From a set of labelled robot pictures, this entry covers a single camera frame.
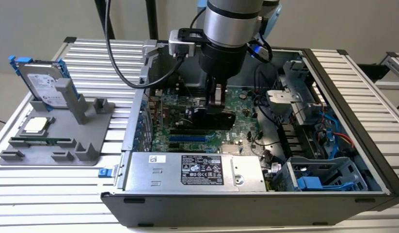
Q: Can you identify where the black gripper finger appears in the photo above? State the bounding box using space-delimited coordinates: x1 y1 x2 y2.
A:
205 78 228 115

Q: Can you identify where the green graphics card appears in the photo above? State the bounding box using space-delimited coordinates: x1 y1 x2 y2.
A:
153 89 238 131

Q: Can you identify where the black RAM slot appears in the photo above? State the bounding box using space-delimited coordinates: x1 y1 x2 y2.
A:
182 87 228 92
182 84 228 89
182 93 228 98
182 90 228 95

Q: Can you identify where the green motherboard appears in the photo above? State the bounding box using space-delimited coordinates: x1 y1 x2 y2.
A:
146 86 263 156

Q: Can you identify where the black expansion slot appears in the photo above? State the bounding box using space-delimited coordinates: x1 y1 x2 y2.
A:
169 130 215 136

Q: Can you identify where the blue expansion slot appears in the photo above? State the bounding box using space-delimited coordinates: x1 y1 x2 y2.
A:
167 135 210 143

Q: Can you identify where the small silver heatsink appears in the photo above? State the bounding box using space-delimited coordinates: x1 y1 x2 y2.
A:
220 145 244 155

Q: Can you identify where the silver metal drive cage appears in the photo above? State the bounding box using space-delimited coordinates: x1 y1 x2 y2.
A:
264 60 328 126

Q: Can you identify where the black stand pole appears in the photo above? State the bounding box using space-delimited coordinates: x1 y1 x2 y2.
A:
145 0 159 41
94 0 117 40

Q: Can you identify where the silver power supply unit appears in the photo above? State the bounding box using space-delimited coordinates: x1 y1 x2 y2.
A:
122 152 267 193

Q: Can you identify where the dark grey PC case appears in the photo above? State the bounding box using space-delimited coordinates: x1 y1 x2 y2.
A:
99 40 399 229

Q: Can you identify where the blue case latch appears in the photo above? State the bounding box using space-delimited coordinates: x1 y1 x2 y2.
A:
98 164 118 178

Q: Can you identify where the black connector block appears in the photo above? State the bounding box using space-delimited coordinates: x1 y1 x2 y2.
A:
356 63 391 81

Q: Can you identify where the blue-grey disk bay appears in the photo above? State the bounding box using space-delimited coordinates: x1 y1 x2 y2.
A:
271 156 369 192

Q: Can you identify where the grey parts rack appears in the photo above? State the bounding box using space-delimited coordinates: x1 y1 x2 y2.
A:
0 79 115 167

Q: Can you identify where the hard disk in blue carrier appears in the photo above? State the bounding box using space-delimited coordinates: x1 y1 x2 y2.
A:
6 55 86 113

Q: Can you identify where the silver CPU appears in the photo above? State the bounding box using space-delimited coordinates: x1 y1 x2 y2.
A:
21 118 54 134

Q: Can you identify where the green RAM stick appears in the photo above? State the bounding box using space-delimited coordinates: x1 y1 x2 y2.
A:
10 137 71 144

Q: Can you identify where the black cable with blue plug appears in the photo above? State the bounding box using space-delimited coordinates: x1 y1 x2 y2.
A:
246 36 274 64

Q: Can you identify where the large black wire loop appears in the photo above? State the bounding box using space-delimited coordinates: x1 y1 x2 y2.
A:
252 63 280 98

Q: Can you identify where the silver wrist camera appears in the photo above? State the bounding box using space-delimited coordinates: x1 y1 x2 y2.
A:
167 28 197 58

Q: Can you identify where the blue wire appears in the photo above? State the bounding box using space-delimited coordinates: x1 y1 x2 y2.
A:
315 111 340 141

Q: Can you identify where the red wire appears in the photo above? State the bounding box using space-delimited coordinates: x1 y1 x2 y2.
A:
334 132 354 149

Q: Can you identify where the aluminium frame table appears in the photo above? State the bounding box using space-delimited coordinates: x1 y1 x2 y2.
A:
373 52 399 90

